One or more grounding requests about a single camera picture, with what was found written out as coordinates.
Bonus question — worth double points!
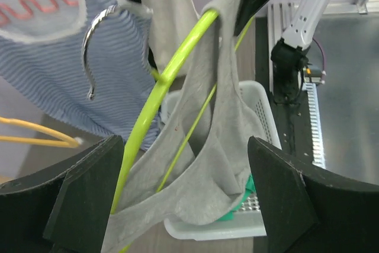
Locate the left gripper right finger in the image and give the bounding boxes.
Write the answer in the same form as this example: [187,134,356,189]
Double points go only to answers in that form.
[248,136,378,252]

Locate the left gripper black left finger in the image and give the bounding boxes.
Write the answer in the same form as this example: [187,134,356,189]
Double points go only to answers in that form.
[1,136,124,252]

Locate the green tank top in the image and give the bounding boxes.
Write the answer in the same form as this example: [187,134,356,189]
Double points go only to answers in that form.
[217,175,256,221]

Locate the yellow hanger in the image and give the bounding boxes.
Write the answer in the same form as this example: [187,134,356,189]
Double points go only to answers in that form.
[0,116,83,149]

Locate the lime green hanger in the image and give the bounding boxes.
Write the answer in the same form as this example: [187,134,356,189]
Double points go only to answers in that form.
[81,0,255,253]

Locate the grey tank top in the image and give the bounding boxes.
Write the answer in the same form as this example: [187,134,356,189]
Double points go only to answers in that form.
[100,0,267,253]

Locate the blue striped tank top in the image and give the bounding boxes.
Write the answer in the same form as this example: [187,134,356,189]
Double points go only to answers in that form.
[1,0,155,139]

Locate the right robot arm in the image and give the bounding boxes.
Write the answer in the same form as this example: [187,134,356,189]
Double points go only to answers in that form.
[235,0,329,77]

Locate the white tank top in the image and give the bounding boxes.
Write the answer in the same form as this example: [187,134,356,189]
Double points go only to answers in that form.
[142,0,199,73]

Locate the white plastic basket centre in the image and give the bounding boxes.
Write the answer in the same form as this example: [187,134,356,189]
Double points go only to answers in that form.
[159,80,284,241]

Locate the white cable duct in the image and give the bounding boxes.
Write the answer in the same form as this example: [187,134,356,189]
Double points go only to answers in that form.
[305,83,326,169]

